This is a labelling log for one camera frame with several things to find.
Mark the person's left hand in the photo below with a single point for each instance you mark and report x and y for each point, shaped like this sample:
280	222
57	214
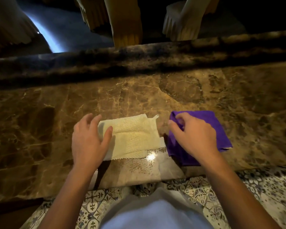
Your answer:
85	147

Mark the person's right hand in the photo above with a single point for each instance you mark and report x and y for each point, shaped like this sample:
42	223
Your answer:
196	138

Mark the person's left middle finger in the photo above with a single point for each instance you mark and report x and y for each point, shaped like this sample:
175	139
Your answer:
85	122

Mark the person's right thumb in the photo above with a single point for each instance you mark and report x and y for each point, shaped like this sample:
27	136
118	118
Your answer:
175	129

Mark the person's left thumb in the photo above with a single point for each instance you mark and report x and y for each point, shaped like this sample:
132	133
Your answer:
107	138

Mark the purple cloth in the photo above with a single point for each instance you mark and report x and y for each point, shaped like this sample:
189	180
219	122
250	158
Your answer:
216	126

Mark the person's left forearm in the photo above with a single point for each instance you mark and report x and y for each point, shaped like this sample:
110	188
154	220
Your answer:
68	200

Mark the person's right forearm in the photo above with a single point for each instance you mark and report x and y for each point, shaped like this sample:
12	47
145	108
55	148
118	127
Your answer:
236	197

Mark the cream folded towel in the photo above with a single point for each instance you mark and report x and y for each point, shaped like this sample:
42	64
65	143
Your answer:
133	135

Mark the person's white shirt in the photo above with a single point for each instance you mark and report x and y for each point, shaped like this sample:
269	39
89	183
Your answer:
157	209

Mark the beige pleated chair cover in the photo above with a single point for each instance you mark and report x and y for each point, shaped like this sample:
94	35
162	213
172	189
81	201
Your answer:
12	26

